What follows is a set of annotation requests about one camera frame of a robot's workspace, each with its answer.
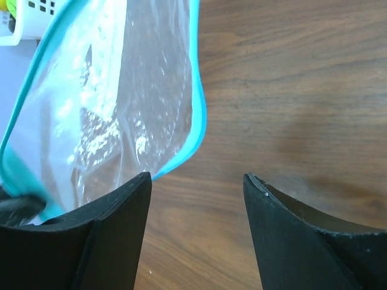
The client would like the blue zip top bag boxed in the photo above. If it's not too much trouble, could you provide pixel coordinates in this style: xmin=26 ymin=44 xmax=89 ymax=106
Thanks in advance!
xmin=1 ymin=1 xmax=207 ymax=224

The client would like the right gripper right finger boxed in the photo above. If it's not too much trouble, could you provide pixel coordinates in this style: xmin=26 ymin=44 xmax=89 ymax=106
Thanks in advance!
xmin=243 ymin=173 xmax=386 ymax=289

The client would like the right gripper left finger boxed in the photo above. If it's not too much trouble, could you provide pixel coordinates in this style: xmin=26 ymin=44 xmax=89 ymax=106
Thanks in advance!
xmin=1 ymin=172 xmax=151 ymax=289

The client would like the white plastic basket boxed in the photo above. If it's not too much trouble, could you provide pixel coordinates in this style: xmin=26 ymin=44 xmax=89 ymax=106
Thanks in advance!
xmin=0 ymin=0 xmax=67 ymax=46

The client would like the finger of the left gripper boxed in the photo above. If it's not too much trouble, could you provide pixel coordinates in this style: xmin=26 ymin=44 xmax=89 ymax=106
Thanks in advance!
xmin=1 ymin=187 xmax=45 ymax=227

